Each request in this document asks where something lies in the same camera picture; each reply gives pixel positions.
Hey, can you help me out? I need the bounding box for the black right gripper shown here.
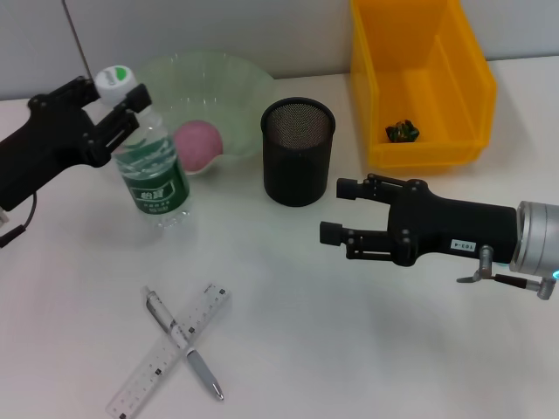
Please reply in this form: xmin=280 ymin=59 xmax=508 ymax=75
xmin=319 ymin=172 xmax=520 ymax=267

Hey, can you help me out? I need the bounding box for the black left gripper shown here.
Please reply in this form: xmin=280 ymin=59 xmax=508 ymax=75
xmin=0 ymin=75 xmax=154 ymax=211

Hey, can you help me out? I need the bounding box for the green label water bottle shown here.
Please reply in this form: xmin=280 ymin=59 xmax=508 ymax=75
xmin=95 ymin=65 xmax=192 ymax=230

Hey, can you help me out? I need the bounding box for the green plastic wrapper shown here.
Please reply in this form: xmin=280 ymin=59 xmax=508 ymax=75
xmin=384 ymin=120 xmax=421 ymax=144

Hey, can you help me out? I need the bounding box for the pink peach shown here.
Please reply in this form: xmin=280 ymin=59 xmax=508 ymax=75
xmin=173 ymin=120 xmax=224 ymax=172

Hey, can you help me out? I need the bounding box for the black mesh pen cup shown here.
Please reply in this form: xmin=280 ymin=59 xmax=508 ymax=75
xmin=260 ymin=97 xmax=336 ymax=208

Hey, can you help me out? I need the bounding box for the translucent green fruit bowl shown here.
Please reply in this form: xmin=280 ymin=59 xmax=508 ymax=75
xmin=135 ymin=51 xmax=277 ymax=175

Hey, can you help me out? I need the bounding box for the silver white pen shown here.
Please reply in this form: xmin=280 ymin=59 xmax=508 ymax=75
xmin=143 ymin=285 xmax=226 ymax=402

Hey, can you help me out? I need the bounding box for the transparent plastic ruler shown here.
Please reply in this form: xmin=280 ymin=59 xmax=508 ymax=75
xmin=106 ymin=283 xmax=232 ymax=418

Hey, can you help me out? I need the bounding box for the yellow plastic bin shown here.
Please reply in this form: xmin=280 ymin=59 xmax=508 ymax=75
xmin=349 ymin=0 xmax=499 ymax=169

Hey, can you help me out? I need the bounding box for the silver right gripper plug stub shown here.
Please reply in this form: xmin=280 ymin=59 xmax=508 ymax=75
xmin=478 ymin=244 xmax=497 ymax=281

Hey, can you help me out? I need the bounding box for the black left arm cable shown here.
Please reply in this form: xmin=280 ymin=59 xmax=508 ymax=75
xmin=0 ymin=191 xmax=38 ymax=249

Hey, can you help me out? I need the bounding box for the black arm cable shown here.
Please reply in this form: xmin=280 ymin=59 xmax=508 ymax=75
xmin=0 ymin=191 xmax=38 ymax=249
xmin=456 ymin=272 xmax=559 ymax=302

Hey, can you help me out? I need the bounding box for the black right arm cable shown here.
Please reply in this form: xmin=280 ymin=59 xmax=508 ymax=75
xmin=456 ymin=272 xmax=559 ymax=302

